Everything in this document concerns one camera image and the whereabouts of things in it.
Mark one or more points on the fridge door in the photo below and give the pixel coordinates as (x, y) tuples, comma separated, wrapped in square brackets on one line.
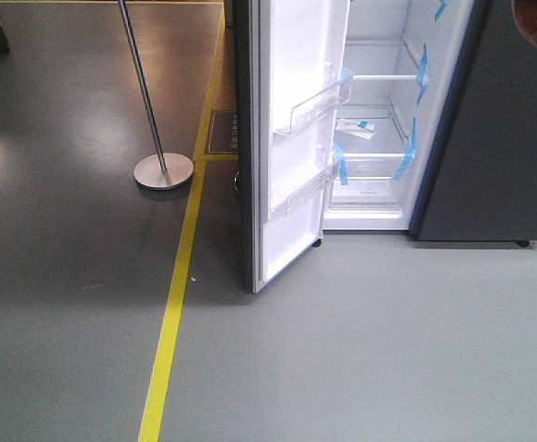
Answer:
[(285, 52)]

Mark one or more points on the clear lower door bin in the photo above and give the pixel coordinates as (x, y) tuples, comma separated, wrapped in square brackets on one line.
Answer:
[(289, 195)]

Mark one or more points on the clear door bin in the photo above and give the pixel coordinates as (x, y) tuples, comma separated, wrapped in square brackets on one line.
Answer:
[(289, 195), (292, 120)]

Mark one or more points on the grey floor sign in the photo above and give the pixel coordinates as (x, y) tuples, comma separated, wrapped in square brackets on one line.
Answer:
[(223, 133)]

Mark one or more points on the silver pole stand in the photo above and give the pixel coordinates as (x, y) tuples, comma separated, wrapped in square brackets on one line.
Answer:
[(165, 170)]

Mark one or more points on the white manual packet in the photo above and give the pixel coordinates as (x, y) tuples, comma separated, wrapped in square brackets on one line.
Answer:
[(356, 127)]

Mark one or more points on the clear upper door bin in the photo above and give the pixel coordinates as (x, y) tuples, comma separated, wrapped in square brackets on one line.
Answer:
[(292, 120)]

